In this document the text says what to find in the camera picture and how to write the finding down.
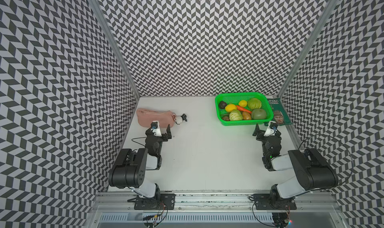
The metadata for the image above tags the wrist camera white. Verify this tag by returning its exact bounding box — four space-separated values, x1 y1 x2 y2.
150 121 162 137
264 121 278 137

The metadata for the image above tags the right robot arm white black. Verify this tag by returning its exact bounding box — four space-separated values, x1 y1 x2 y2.
253 122 339 210

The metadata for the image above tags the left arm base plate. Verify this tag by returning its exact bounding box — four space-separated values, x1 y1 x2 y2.
134 193 176 211

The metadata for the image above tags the green snack packet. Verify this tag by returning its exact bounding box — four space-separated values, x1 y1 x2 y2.
268 98 293 126

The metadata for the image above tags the light green cabbage front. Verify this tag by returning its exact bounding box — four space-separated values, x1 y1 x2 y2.
229 109 243 121

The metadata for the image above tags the green apple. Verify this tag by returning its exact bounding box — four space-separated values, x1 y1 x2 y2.
251 108 268 120

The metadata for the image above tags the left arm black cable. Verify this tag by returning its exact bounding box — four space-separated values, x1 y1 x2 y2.
131 137 148 148

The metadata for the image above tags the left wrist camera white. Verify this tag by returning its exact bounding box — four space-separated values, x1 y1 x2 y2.
150 121 162 137

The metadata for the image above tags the dark brown round fruit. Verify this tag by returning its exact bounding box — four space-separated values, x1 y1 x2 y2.
218 101 227 109

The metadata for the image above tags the orange carrot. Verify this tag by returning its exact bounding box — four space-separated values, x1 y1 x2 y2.
236 105 252 114

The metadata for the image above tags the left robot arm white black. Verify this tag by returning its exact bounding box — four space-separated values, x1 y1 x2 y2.
108 121 176 210

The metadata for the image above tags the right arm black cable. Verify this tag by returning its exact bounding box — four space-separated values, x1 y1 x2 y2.
248 195 292 228

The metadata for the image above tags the pink fabric bag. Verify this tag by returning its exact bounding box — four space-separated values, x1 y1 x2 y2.
136 108 176 128

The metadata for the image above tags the yellow lemon small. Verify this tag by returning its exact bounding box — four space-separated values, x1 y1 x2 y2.
239 100 248 108

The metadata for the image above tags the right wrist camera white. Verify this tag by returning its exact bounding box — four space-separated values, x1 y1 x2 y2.
264 121 278 137

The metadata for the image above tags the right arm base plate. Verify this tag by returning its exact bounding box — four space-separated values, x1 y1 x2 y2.
253 194 297 211

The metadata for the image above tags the yellow lemon large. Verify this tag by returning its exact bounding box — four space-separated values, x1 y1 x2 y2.
225 104 237 113

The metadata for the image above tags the corner aluminium post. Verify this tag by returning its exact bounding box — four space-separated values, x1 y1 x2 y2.
277 0 339 98
87 0 141 99

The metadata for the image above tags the right corner aluminium post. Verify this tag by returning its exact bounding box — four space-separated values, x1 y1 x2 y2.
277 0 339 98

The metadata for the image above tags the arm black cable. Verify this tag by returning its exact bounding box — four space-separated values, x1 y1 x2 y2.
131 137 148 148
248 195 292 228

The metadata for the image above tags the brown potato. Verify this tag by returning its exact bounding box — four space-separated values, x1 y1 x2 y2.
242 112 252 120

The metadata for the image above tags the left corner aluminium post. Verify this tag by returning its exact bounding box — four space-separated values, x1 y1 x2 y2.
87 0 141 99

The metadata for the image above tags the aluminium front rail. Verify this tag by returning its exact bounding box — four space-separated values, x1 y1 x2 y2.
91 191 341 213

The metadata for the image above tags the green cabbage back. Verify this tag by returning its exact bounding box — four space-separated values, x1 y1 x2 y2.
247 98 262 110

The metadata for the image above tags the green plastic basket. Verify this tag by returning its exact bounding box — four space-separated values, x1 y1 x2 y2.
215 92 274 126

